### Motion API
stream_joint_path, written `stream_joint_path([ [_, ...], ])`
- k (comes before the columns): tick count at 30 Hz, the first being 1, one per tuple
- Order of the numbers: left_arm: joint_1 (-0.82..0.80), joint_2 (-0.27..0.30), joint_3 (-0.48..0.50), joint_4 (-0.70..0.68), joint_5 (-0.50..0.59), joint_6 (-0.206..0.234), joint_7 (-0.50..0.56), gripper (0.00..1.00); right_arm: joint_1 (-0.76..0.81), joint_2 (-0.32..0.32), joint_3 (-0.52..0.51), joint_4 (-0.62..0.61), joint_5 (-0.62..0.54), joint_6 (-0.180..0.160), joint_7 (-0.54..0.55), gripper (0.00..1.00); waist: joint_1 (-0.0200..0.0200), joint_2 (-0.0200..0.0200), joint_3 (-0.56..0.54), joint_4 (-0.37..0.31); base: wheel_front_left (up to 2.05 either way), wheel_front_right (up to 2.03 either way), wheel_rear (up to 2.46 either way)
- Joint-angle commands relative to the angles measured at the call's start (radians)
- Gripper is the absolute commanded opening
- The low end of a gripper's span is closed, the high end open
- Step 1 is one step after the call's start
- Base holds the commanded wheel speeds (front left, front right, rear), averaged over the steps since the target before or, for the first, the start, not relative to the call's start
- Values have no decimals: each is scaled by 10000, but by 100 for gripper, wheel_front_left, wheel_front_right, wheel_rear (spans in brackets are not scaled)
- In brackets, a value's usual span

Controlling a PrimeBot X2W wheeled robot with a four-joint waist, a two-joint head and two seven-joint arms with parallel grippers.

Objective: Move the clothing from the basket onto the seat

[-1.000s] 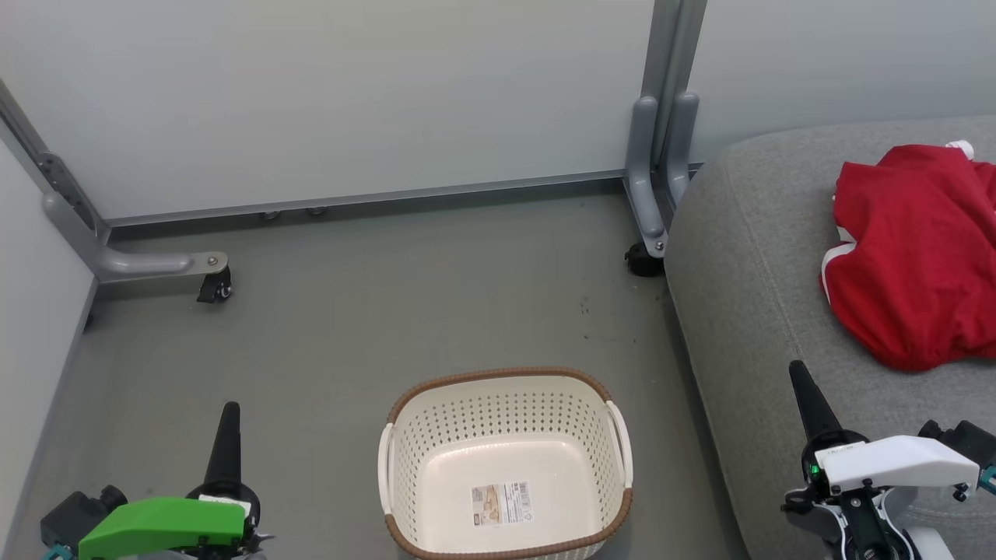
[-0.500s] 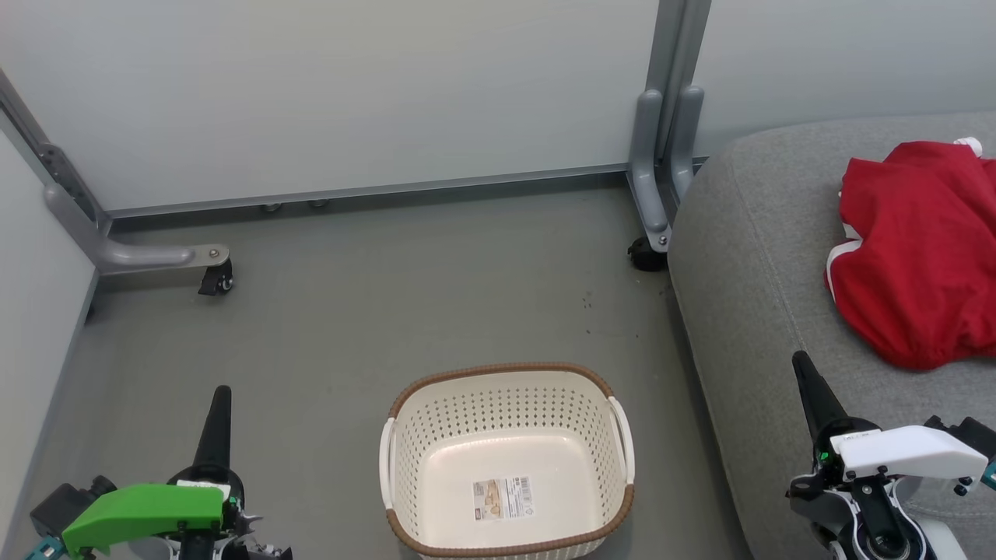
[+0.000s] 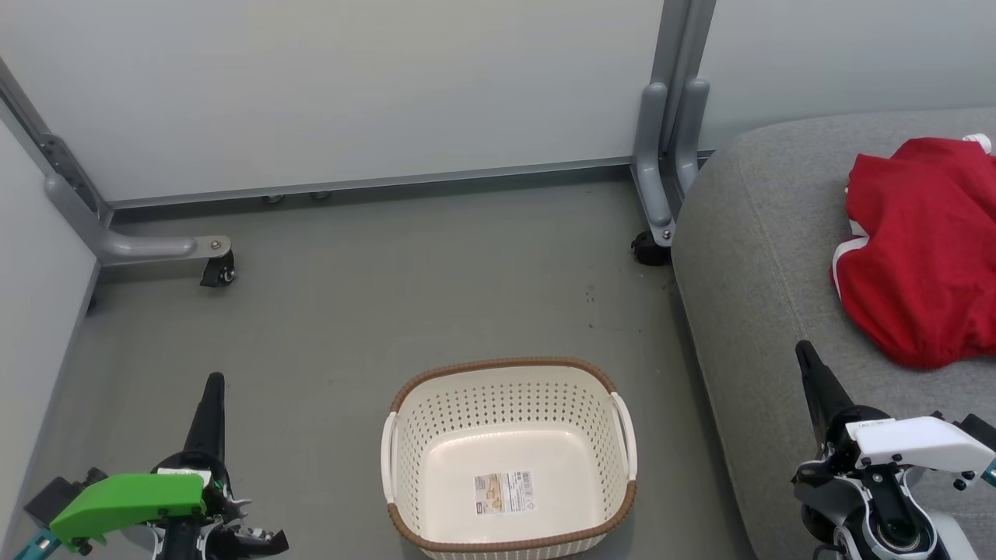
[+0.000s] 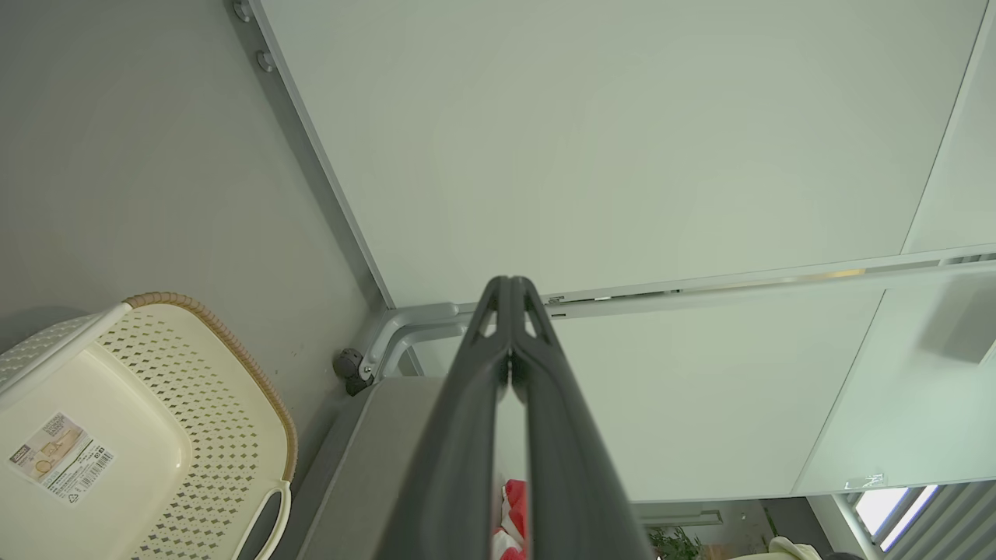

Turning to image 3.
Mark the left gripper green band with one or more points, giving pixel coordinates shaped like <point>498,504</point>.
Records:
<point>132,498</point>

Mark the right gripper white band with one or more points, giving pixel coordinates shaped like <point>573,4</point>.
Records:
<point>910,439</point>

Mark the red garment with white stripes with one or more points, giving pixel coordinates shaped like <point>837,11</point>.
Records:
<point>918,257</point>

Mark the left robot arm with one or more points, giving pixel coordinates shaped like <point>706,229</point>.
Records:
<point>31,544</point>

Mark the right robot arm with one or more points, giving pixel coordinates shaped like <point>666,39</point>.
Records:
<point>990,472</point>

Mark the cream perforated laundry basket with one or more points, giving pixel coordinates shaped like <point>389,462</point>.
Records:
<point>436,404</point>

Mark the grey fabric sofa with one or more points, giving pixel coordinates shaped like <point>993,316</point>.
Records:
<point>762,272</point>

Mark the black caster wheel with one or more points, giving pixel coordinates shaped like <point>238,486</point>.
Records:
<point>650,250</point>
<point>218,272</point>

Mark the grey metal partition leg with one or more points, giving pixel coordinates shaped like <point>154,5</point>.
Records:
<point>140,247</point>
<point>692,132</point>
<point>650,140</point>

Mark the paper label sticker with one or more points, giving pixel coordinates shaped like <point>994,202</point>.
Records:
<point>506,492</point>

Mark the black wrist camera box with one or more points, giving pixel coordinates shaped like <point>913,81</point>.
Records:
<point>54,491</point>
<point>980,432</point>

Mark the grey partition bottom rail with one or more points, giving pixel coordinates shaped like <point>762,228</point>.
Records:
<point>389,183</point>

